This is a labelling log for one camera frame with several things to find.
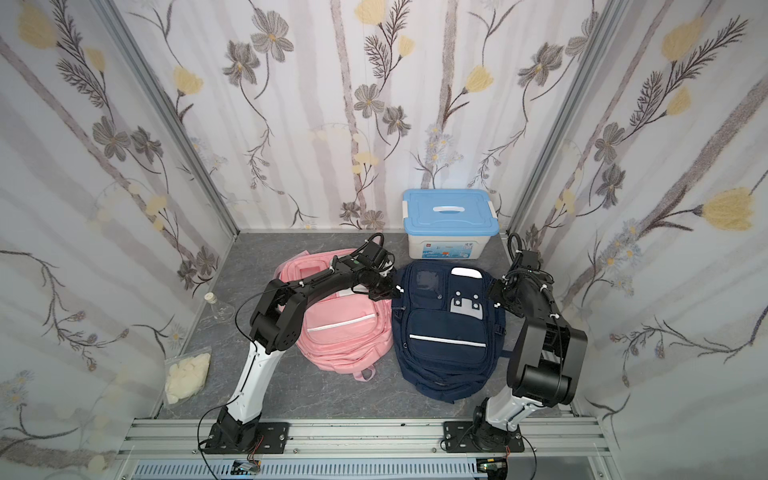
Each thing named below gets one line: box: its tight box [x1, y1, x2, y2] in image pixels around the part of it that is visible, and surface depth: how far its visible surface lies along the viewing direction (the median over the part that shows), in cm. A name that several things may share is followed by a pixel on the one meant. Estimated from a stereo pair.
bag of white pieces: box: [164, 349, 212, 407], surface depth 84 cm
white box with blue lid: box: [402, 188, 500, 260], surface depth 107 cm
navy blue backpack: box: [392, 260, 507, 404], surface depth 90 cm
